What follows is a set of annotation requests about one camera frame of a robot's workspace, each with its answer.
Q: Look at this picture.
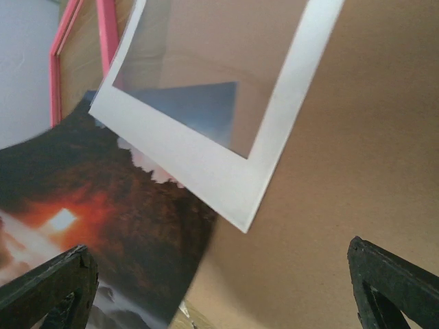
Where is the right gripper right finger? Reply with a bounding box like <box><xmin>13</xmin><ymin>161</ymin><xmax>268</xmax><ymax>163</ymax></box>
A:
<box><xmin>347</xmin><ymin>236</ymin><xmax>438</xmax><ymax>328</ymax></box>

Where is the sunset photo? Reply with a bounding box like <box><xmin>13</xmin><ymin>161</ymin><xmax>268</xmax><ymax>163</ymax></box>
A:
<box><xmin>1</xmin><ymin>90</ymin><xmax>217</xmax><ymax>328</ymax></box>

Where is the pink picture frame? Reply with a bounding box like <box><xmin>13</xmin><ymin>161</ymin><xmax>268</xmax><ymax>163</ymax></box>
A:
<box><xmin>49</xmin><ymin>0</ymin><xmax>119</xmax><ymax>127</ymax></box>

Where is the brown backing board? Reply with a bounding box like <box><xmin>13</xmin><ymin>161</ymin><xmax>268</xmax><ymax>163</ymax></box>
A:
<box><xmin>58</xmin><ymin>0</ymin><xmax>439</xmax><ymax>329</ymax></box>

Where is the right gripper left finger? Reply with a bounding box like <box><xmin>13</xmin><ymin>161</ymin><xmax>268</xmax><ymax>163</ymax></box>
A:
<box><xmin>1</xmin><ymin>245</ymin><xmax>99</xmax><ymax>328</ymax></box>

